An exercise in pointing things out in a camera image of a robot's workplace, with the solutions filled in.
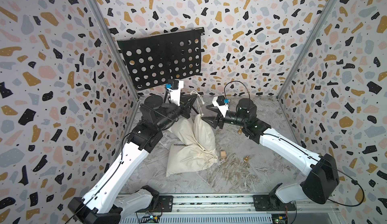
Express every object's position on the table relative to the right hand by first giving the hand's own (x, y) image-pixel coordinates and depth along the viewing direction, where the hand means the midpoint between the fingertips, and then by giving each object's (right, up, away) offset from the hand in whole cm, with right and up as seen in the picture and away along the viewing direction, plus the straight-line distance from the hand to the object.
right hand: (206, 112), depth 69 cm
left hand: (-4, +7, -10) cm, 13 cm away
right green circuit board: (+35, -50, +2) cm, 62 cm away
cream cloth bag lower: (-11, -25, +14) cm, 31 cm away
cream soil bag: (-5, -10, +12) cm, 17 cm away
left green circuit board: (-27, -51, +2) cm, 57 cm away
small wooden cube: (+11, -25, +21) cm, 35 cm away
